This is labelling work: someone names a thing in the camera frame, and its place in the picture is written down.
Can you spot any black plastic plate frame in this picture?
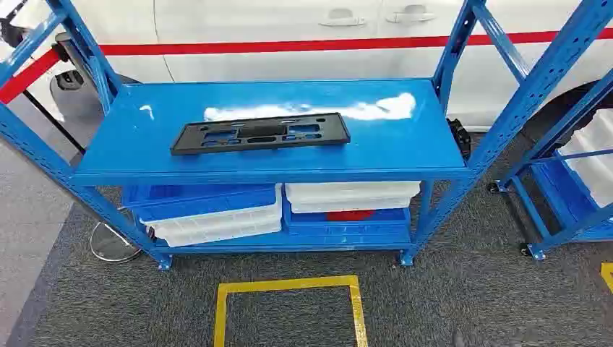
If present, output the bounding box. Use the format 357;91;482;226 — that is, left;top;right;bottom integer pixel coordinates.
170;112;351;157

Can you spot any white plastic crate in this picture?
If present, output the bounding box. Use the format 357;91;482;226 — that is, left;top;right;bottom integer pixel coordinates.
285;181;421;205
572;150;613;209
141;187;284;232
557;108;613;161
289;195;413;215
153;219;284;249

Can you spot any red item in crate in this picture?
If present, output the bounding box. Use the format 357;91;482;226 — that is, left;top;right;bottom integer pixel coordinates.
326;210;374;222

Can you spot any blue plastic crate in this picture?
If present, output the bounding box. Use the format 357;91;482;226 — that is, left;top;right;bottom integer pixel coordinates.
282;196;412;239
121;184;278;222

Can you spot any white car with red stripe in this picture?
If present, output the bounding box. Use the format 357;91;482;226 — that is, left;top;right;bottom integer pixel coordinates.
0;0;613;132

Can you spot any small black device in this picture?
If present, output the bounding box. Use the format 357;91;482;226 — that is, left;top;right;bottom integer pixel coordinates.
447;118;473;161

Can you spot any blue metal shelf rack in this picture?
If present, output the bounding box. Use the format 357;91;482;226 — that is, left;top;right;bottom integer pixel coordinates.
488;72;613;262
0;0;613;272

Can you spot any thin black barrier belt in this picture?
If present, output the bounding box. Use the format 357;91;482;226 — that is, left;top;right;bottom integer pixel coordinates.
21;88;88;155

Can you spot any grey stanchion post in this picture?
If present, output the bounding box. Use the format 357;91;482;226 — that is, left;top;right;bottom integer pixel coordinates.
50;30;104;97

